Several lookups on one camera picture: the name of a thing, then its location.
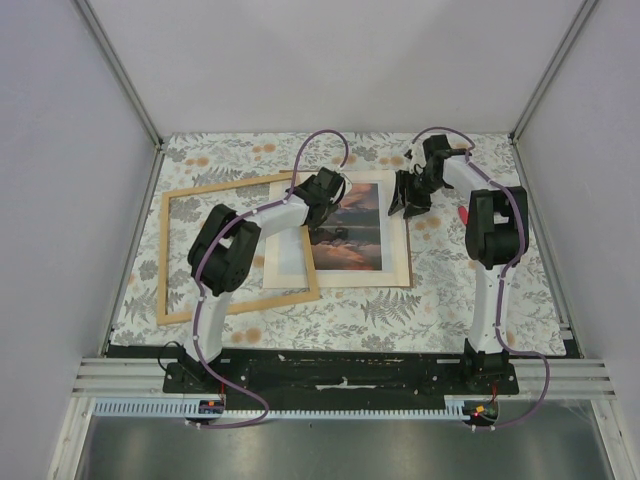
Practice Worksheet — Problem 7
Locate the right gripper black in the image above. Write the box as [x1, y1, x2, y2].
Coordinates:
[388, 171, 447, 221]

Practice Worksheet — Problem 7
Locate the sunset landscape photo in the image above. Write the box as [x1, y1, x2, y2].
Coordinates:
[310, 183, 383, 271]

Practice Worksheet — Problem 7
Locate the red black screwdriver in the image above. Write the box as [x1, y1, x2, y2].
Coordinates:
[458, 206, 469, 225]

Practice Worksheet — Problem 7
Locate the cream mat board passe-partout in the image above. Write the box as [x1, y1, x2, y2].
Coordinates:
[261, 169, 412, 290]

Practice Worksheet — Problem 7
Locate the wooden picture frame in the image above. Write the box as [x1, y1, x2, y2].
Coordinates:
[156, 172, 321, 327]

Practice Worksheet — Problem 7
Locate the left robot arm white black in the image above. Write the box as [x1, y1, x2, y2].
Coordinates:
[178, 168, 350, 393]

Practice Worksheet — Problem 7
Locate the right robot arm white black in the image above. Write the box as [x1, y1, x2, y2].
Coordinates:
[388, 134, 529, 394]

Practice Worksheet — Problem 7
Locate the floral patterned table mat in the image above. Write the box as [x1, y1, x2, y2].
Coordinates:
[110, 133, 567, 356]

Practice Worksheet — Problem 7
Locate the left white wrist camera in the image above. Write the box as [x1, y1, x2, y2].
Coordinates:
[333, 173, 353, 203]

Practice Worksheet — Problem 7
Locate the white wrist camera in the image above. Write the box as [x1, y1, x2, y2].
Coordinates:
[405, 143, 426, 175]
[333, 173, 353, 203]

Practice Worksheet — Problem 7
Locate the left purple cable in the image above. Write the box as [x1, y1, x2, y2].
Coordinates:
[192, 129, 349, 432]

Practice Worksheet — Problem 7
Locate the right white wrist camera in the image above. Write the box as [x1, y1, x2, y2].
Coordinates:
[405, 143, 426, 175]

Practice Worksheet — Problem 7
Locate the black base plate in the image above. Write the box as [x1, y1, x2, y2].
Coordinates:
[107, 345, 519, 412]

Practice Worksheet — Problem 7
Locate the black thin base cable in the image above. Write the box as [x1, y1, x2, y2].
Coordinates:
[156, 340, 183, 374]

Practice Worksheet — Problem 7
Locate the right aluminium corner post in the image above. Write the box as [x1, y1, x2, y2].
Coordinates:
[509, 0, 600, 144]

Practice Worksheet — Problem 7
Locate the aluminium corner post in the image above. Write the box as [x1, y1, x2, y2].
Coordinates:
[72, 0, 164, 149]
[509, 0, 600, 144]

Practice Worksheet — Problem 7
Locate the left aluminium corner post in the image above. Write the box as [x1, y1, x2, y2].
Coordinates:
[72, 0, 164, 149]

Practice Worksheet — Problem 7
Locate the white slotted cable duct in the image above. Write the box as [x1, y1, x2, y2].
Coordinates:
[93, 398, 471, 421]

